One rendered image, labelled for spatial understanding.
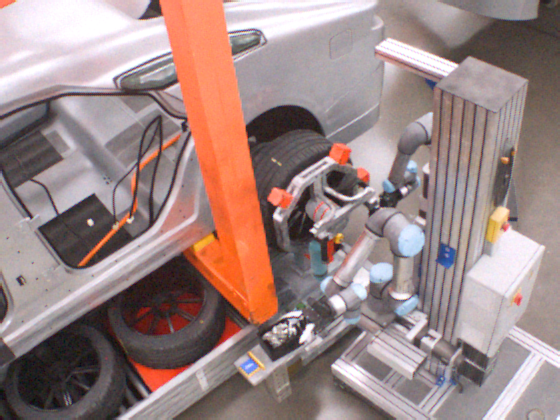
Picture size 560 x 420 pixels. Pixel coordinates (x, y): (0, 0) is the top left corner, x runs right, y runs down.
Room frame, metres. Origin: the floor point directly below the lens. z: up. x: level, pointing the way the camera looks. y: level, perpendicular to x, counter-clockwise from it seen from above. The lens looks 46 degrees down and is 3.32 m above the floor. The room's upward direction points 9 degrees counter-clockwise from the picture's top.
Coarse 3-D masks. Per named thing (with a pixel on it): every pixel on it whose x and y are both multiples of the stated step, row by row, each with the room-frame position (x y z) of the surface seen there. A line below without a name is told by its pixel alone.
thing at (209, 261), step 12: (216, 240) 2.44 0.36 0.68; (192, 252) 2.38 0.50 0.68; (204, 252) 2.36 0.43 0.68; (216, 252) 2.35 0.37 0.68; (192, 264) 2.42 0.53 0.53; (204, 264) 2.28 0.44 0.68; (216, 264) 2.20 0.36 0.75; (204, 276) 2.32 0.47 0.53; (216, 276) 2.18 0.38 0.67; (228, 276) 2.11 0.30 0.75; (228, 288) 2.09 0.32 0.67
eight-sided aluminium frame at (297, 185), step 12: (312, 168) 2.41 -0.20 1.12; (324, 168) 2.40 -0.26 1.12; (336, 168) 2.44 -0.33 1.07; (348, 168) 2.49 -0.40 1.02; (300, 180) 2.34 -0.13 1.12; (312, 180) 2.35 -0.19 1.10; (288, 192) 2.32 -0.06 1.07; (300, 192) 2.31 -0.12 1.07; (348, 192) 2.54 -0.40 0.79; (276, 216) 2.27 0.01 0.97; (288, 216) 2.26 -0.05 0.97; (276, 228) 2.27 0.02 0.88; (288, 240) 2.25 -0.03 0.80; (300, 252) 2.28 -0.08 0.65
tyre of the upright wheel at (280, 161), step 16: (272, 144) 2.58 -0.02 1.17; (288, 144) 2.57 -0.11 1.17; (304, 144) 2.54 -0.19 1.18; (320, 144) 2.55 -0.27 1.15; (256, 160) 2.53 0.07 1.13; (272, 160) 2.48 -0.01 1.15; (288, 160) 2.45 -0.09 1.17; (304, 160) 2.44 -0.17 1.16; (320, 160) 2.49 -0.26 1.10; (256, 176) 2.45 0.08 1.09; (272, 176) 2.40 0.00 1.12; (288, 176) 2.38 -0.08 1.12; (272, 208) 2.31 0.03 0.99; (272, 224) 2.30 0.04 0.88; (272, 240) 2.29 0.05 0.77; (304, 240) 2.41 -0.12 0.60
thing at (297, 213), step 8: (296, 176) 2.41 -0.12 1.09; (328, 176) 2.54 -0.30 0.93; (336, 176) 2.62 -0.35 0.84; (344, 176) 2.58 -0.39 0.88; (288, 184) 2.38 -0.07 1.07; (328, 184) 2.66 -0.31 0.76; (336, 184) 2.57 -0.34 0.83; (304, 192) 2.45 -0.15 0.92; (328, 192) 2.63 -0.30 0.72; (304, 200) 2.50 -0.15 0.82; (336, 200) 2.57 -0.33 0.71; (296, 208) 2.43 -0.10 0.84; (304, 208) 2.47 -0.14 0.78; (296, 216) 2.41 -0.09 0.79; (304, 216) 2.44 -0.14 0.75; (288, 224) 2.38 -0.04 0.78; (296, 224) 2.52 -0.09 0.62; (304, 224) 2.51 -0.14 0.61; (312, 224) 2.50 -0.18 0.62; (288, 232) 2.44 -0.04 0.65; (296, 232) 2.43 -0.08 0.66; (304, 232) 2.45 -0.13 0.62; (296, 240) 2.38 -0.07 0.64
